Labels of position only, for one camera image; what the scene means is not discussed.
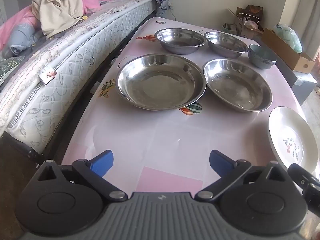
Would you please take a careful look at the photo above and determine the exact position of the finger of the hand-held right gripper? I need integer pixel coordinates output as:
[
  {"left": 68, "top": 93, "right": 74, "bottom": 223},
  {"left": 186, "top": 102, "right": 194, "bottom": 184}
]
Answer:
[{"left": 287, "top": 163, "right": 320, "bottom": 207}]

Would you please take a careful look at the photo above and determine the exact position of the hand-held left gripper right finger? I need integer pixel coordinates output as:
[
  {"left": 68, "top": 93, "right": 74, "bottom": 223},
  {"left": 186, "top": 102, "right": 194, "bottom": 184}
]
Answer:
[{"left": 196, "top": 149, "right": 290, "bottom": 202}]

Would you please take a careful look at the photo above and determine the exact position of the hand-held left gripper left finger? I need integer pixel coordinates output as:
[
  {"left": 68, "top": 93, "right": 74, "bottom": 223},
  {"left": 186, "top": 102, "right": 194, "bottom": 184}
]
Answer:
[{"left": 31, "top": 149, "right": 128, "bottom": 202}]

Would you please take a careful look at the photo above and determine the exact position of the white ceramic plate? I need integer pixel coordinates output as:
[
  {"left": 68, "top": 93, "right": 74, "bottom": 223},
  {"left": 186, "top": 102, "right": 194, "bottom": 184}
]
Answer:
[{"left": 268, "top": 107, "right": 319, "bottom": 178}]

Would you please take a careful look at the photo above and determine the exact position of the medium stainless steel plate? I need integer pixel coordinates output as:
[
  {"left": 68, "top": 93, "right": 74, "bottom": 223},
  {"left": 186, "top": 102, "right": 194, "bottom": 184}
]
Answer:
[{"left": 202, "top": 59, "right": 273, "bottom": 113}]

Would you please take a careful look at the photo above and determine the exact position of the large stainless steel plate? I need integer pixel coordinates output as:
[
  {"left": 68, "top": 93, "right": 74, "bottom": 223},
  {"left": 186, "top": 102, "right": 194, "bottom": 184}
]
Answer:
[{"left": 116, "top": 53, "right": 207, "bottom": 111}]

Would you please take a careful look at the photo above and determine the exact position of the teal ceramic bowl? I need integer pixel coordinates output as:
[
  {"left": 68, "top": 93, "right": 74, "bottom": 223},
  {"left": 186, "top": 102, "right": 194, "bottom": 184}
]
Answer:
[{"left": 248, "top": 44, "right": 277, "bottom": 70}]

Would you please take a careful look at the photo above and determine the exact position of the small stainless steel bowl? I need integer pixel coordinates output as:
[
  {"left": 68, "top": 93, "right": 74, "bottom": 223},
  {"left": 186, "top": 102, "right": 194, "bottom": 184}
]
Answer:
[{"left": 204, "top": 31, "right": 249, "bottom": 59}]

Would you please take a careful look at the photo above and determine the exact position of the pink patterned tablecloth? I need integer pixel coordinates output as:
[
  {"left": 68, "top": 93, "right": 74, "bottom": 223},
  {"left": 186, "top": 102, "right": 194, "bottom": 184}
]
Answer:
[{"left": 61, "top": 17, "right": 310, "bottom": 180}]

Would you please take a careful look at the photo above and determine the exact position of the long cardboard box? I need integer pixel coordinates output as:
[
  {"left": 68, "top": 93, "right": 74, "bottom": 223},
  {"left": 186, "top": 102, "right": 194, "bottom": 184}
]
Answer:
[{"left": 261, "top": 27, "right": 316, "bottom": 74}]

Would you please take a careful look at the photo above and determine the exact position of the green leaf patterned pillow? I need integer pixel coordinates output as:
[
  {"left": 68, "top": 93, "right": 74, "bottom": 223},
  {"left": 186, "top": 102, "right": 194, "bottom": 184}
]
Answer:
[{"left": 0, "top": 55, "right": 27, "bottom": 85}]

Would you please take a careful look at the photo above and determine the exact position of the open cardboard box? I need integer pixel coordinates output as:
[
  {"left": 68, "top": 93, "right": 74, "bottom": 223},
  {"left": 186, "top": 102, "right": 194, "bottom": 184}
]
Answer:
[{"left": 222, "top": 8, "right": 264, "bottom": 40}]

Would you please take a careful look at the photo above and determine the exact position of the white paper bag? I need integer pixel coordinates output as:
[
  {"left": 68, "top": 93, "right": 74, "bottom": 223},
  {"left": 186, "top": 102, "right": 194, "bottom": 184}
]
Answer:
[{"left": 236, "top": 12, "right": 260, "bottom": 32}]

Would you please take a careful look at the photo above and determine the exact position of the pale green plastic bag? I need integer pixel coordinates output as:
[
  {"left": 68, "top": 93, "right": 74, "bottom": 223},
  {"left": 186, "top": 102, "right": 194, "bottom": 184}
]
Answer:
[{"left": 274, "top": 24, "right": 303, "bottom": 53}]

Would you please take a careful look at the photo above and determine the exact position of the brown paper gift bag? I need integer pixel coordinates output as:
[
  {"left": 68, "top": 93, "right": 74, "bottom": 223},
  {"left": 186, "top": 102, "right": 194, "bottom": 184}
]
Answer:
[{"left": 244, "top": 4, "right": 264, "bottom": 25}]

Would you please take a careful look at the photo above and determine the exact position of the cream cloth garment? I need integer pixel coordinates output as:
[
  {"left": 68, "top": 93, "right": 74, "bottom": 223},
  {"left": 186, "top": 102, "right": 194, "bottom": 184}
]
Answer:
[{"left": 32, "top": 0, "right": 84, "bottom": 39}]

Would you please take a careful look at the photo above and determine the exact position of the pile of clothes and bedding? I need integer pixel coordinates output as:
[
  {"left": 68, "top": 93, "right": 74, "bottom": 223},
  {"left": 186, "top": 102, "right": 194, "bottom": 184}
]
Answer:
[{"left": 0, "top": 0, "right": 118, "bottom": 60}]

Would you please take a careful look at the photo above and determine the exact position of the black bed frame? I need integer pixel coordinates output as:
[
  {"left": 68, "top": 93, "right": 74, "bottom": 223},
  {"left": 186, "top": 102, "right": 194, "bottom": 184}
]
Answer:
[{"left": 0, "top": 0, "right": 163, "bottom": 167}]

